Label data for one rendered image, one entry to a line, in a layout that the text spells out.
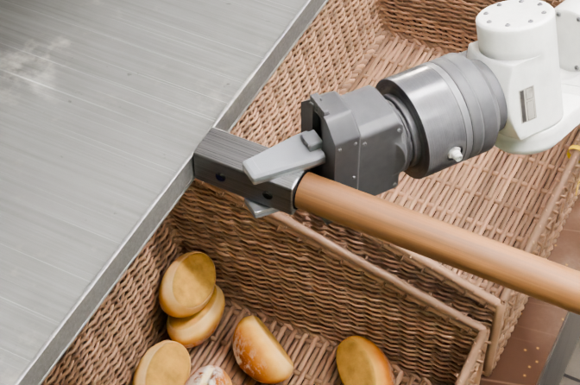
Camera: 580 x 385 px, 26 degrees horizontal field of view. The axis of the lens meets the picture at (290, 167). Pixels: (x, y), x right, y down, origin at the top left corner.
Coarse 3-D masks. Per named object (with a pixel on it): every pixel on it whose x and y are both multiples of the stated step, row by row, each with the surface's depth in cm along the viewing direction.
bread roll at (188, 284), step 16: (192, 256) 159; (208, 256) 160; (176, 272) 156; (192, 272) 158; (208, 272) 159; (160, 288) 157; (176, 288) 155; (192, 288) 157; (208, 288) 158; (160, 304) 157; (176, 304) 155; (192, 304) 156
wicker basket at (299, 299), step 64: (192, 192) 154; (256, 256) 157; (320, 256) 152; (128, 320) 155; (320, 320) 160; (384, 320) 154; (448, 320) 147; (64, 384) 146; (128, 384) 156; (256, 384) 158; (320, 384) 158; (448, 384) 158
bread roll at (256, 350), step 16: (256, 320) 158; (240, 336) 157; (256, 336) 156; (272, 336) 158; (240, 352) 156; (256, 352) 155; (272, 352) 154; (256, 368) 155; (272, 368) 154; (288, 368) 155
